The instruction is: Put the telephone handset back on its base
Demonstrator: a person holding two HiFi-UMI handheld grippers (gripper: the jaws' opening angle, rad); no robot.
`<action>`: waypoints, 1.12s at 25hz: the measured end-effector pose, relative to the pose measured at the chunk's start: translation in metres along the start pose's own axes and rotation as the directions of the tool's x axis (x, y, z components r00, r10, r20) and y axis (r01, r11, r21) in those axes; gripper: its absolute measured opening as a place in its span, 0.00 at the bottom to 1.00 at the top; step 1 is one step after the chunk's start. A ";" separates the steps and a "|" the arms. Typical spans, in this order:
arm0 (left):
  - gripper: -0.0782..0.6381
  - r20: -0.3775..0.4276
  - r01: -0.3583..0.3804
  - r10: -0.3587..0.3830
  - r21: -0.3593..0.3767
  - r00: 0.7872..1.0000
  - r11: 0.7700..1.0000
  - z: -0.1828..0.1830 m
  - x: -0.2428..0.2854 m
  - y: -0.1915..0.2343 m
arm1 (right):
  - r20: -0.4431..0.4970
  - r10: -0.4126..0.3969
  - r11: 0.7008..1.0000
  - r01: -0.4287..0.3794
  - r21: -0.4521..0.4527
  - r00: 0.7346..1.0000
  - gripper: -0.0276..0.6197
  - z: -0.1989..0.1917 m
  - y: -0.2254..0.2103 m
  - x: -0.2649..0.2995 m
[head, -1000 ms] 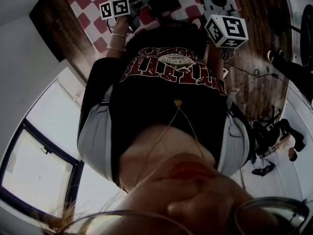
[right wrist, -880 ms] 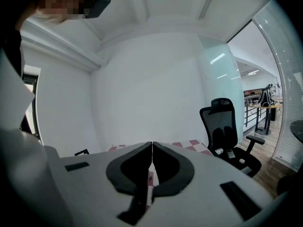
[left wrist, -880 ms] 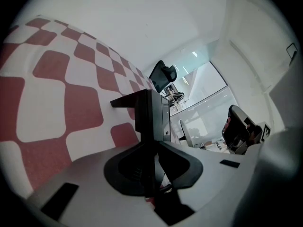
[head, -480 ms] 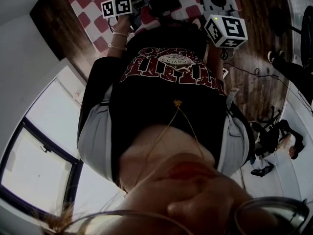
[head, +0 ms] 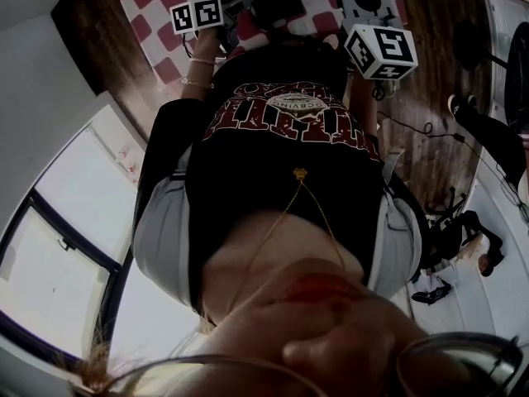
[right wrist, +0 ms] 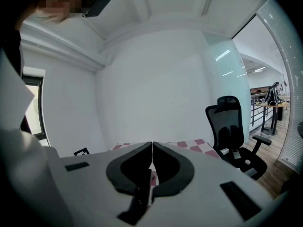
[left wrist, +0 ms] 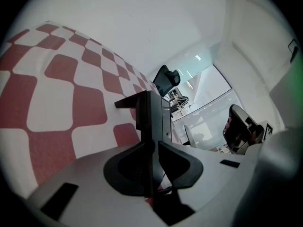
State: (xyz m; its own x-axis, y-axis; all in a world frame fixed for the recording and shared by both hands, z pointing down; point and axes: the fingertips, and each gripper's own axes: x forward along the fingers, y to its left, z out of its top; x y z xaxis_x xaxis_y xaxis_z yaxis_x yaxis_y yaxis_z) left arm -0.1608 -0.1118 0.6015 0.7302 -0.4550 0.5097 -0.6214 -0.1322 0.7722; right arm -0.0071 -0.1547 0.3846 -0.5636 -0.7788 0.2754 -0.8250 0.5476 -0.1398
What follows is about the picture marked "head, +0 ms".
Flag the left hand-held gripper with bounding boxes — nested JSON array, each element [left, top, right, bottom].
[[169, 0, 254, 53]]

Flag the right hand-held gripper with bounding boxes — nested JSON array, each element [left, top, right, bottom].
[[334, 0, 419, 81]]

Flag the person's left forearm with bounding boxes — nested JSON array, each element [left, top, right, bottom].
[[179, 29, 220, 98]]

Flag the person's right forearm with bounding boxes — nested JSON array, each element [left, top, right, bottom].
[[345, 72, 379, 138]]

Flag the black round stool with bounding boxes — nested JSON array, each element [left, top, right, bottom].
[[452, 18, 510, 70]]

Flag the light ribbed rug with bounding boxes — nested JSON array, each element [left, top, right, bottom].
[[481, 0, 529, 119]]

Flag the black printed t-shirt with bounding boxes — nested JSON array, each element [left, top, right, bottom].
[[185, 41, 385, 289]]

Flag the black office chair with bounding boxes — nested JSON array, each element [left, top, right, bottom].
[[425, 186, 505, 272]]

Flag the grey and black jacket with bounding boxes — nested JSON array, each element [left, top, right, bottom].
[[131, 97, 427, 318]]

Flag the person's head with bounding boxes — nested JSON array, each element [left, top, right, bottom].
[[198, 213, 529, 397]]

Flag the black framed window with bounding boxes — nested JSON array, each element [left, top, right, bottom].
[[0, 188, 125, 366]]

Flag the thin-rimmed eyeglasses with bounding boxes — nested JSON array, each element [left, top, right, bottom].
[[111, 332, 526, 397]]

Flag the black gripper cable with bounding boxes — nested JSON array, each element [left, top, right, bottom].
[[370, 79, 398, 103]]

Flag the gold pendant necklace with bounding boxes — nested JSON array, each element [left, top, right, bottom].
[[243, 167, 346, 301]]

